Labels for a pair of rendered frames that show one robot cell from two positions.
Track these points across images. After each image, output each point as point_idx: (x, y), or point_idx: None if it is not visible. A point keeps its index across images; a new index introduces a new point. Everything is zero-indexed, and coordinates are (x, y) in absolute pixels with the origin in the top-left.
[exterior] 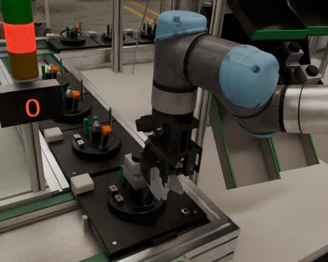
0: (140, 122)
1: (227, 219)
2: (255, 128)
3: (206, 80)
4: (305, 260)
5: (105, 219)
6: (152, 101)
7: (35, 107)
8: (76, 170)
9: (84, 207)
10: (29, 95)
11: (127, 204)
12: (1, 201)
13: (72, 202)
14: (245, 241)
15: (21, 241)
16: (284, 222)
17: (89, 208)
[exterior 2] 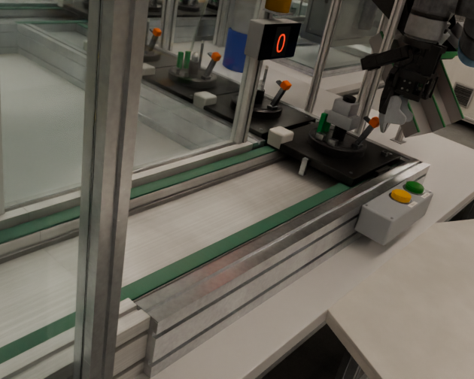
0: (372, 59)
1: (415, 159)
2: None
3: None
4: (466, 200)
5: (326, 159)
6: (414, 30)
7: (282, 43)
8: (260, 127)
9: (299, 151)
10: (283, 30)
11: (340, 146)
12: (217, 150)
13: (271, 155)
14: None
15: (252, 184)
16: (437, 176)
17: (305, 153)
